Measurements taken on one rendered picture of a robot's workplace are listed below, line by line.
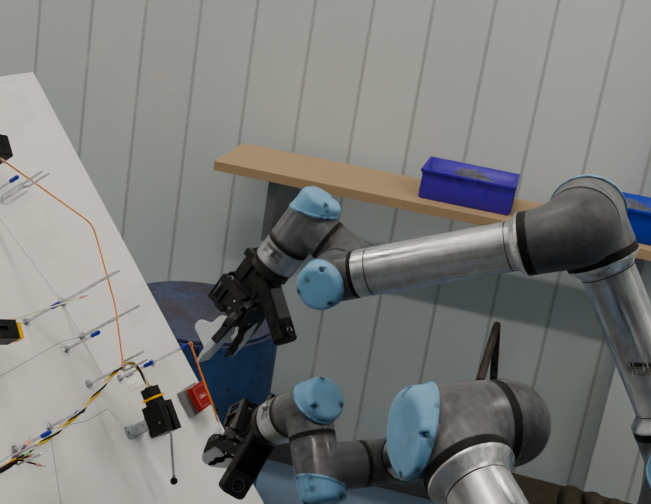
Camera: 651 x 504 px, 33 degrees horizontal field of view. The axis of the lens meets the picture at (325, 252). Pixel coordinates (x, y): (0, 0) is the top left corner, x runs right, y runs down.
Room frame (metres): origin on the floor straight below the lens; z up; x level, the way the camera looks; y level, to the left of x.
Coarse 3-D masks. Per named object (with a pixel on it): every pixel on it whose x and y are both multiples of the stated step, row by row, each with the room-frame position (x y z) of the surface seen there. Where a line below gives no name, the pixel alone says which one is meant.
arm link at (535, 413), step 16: (512, 384) 1.32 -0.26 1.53; (528, 400) 1.30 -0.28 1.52; (528, 416) 1.28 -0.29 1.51; (544, 416) 1.30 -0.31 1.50; (528, 432) 1.27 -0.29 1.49; (544, 432) 1.29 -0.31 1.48; (368, 448) 1.58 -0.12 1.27; (384, 448) 1.57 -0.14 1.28; (528, 448) 1.27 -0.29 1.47; (384, 464) 1.56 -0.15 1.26; (368, 480) 1.56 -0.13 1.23; (384, 480) 1.57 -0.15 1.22; (400, 480) 1.55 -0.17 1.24; (416, 480) 1.61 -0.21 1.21
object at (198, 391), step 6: (198, 384) 2.02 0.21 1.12; (192, 390) 1.99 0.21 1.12; (198, 390) 2.01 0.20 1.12; (204, 390) 2.02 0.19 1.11; (192, 396) 1.99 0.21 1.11; (198, 396) 2.00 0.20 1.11; (204, 396) 2.01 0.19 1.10; (192, 402) 2.00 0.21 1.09; (198, 402) 1.99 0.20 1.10; (204, 402) 2.00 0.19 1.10; (210, 402) 2.02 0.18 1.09; (198, 408) 1.98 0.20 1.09; (204, 408) 1.99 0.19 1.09
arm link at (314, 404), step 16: (304, 384) 1.59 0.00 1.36; (320, 384) 1.59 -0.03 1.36; (272, 400) 1.64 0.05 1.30; (288, 400) 1.60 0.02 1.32; (304, 400) 1.57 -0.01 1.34; (320, 400) 1.57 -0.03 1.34; (336, 400) 1.59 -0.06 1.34; (272, 416) 1.61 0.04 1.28; (288, 416) 1.58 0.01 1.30; (304, 416) 1.57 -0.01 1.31; (320, 416) 1.56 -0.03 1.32; (336, 416) 1.57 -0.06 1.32; (288, 432) 1.58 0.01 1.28
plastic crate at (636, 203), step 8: (624, 192) 3.51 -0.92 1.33; (632, 200) 3.42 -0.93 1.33; (640, 200) 3.49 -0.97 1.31; (648, 200) 3.49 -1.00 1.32; (632, 208) 3.36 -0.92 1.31; (640, 208) 3.37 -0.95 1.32; (648, 208) 3.38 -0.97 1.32; (632, 216) 3.30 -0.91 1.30; (640, 216) 3.30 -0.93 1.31; (648, 216) 3.29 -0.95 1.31; (632, 224) 3.30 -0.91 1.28; (640, 224) 3.29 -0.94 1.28; (648, 224) 3.29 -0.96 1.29; (640, 232) 3.29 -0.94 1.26; (648, 232) 3.29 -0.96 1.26; (640, 240) 3.29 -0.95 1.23; (648, 240) 3.29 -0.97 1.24
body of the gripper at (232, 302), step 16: (256, 256) 1.79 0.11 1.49; (240, 272) 1.80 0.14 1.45; (256, 272) 1.80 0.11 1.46; (224, 288) 1.80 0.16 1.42; (240, 288) 1.78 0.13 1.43; (256, 288) 1.78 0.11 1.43; (224, 304) 1.79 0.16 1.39; (240, 304) 1.77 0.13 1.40; (256, 304) 1.77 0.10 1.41; (240, 320) 1.76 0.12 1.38; (256, 320) 1.80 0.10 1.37
